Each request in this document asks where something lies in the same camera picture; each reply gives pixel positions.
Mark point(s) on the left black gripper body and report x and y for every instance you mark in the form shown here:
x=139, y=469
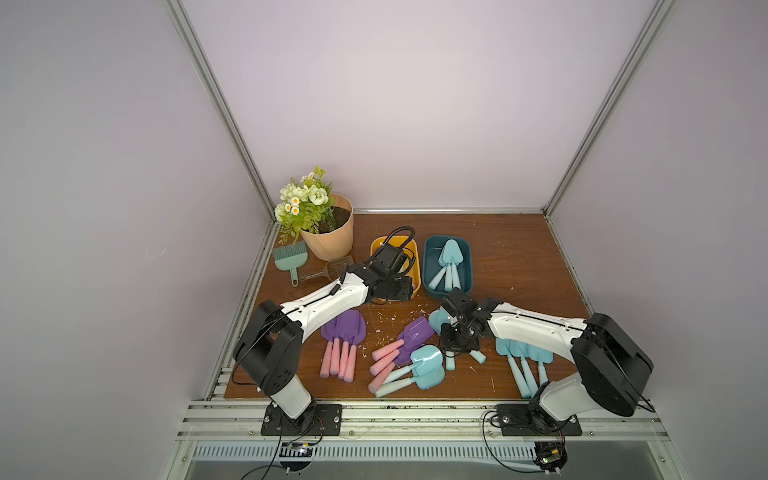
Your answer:
x=396, y=288

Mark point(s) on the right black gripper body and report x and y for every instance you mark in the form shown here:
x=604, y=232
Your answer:
x=458, y=335

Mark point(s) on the teal round shovel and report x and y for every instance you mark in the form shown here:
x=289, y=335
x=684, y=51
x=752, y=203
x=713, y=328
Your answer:
x=445, y=259

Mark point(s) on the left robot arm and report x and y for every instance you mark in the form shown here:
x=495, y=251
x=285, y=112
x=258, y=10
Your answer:
x=269, y=349

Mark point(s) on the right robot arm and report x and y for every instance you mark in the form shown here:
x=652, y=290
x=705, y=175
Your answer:
x=612, y=370

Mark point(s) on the yellow storage box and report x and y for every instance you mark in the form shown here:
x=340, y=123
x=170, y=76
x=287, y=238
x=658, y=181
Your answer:
x=411, y=250

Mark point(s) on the dark teal storage box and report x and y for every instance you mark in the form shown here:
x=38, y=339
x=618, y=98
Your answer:
x=433, y=248

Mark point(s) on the purple square shovel right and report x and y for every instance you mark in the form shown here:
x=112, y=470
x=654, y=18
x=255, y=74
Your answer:
x=414, y=335

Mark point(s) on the beige flower pot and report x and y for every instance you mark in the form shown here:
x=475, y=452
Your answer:
x=337, y=243

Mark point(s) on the purple shovel lowest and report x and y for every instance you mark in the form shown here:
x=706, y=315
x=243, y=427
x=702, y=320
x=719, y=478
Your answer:
x=386, y=371

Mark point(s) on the green small brush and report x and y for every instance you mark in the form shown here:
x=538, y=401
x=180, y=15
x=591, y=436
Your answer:
x=290, y=258

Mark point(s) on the artificial flower plant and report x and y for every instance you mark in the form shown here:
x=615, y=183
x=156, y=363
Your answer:
x=305, y=205

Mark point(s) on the purple shovel far left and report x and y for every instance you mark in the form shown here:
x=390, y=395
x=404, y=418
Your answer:
x=330, y=348

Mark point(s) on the right circuit board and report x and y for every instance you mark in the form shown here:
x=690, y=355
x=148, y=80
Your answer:
x=550, y=457

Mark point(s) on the circuit board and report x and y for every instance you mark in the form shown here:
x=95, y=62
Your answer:
x=550, y=457
x=294, y=457

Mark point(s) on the left circuit board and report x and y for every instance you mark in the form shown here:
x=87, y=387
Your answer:
x=294, y=457

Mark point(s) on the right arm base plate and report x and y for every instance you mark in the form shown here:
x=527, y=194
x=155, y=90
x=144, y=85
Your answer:
x=523, y=420

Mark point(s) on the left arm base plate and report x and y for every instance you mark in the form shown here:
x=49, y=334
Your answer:
x=319, y=419

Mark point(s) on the aluminium front rail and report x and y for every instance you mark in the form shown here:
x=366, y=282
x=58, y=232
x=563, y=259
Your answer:
x=399, y=420

